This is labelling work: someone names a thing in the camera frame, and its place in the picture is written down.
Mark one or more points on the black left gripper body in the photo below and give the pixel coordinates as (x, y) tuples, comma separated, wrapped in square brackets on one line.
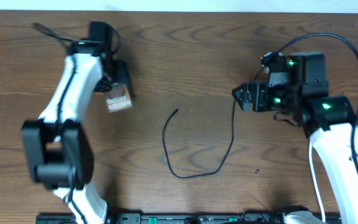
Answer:
[(119, 71)]

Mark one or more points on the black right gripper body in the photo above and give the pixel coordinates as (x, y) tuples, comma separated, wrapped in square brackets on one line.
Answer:
[(270, 98)]

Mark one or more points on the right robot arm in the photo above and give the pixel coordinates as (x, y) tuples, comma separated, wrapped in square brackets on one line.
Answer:
[(298, 87)]

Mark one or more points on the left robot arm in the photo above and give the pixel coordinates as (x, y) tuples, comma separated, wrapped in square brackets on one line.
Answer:
[(58, 153)]

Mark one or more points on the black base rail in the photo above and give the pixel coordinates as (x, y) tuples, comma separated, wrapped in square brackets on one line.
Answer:
[(137, 217)]

